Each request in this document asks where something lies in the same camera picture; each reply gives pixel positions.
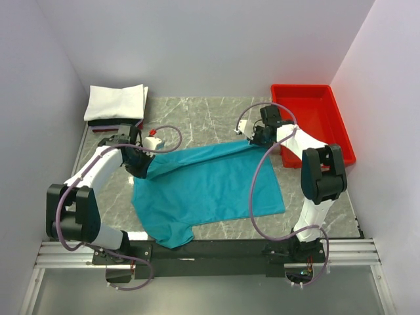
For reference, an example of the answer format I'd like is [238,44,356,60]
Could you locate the teal t shirt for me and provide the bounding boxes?
[131,140,285,249]

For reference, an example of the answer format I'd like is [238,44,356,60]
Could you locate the black folded t shirt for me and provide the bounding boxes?
[87,118,142,127]

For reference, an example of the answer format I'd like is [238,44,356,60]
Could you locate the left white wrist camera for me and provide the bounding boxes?
[142,129,164,154]

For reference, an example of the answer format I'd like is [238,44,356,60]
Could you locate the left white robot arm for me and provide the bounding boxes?
[46,125,163,264]

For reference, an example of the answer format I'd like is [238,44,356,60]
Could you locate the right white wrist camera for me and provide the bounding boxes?
[234,119,254,139]

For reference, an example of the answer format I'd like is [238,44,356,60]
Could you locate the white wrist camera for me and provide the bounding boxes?
[234,119,254,139]
[142,129,164,154]

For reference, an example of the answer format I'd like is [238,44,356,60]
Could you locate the white folded t shirt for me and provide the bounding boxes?
[83,84,149,121]

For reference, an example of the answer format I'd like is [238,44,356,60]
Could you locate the red plastic bin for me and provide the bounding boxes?
[271,84,356,166]

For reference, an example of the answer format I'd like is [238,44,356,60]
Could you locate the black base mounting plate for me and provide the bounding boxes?
[92,238,327,283]

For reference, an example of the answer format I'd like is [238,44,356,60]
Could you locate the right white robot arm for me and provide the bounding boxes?
[235,102,347,262]

